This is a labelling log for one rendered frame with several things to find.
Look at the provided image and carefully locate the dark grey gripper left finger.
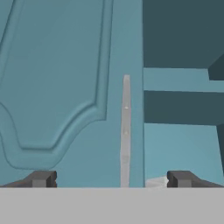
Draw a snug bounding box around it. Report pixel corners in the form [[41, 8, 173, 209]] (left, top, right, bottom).
[[0, 170, 58, 188]]

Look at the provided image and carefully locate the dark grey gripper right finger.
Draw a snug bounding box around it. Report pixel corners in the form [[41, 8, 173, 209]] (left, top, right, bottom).
[[166, 170, 224, 188]]

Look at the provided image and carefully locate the white tupperware container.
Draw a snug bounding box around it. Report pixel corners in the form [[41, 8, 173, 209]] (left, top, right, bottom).
[[144, 175, 170, 188]]

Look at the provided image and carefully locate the teal open cabinet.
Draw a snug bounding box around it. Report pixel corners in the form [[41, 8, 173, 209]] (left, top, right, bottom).
[[142, 0, 224, 188]]

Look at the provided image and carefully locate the teal cabinet door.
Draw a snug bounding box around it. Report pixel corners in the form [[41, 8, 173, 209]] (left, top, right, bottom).
[[0, 0, 146, 188]]

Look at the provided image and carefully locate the grey bar door handle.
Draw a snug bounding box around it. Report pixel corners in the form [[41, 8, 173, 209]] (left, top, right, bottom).
[[120, 73, 131, 188]]

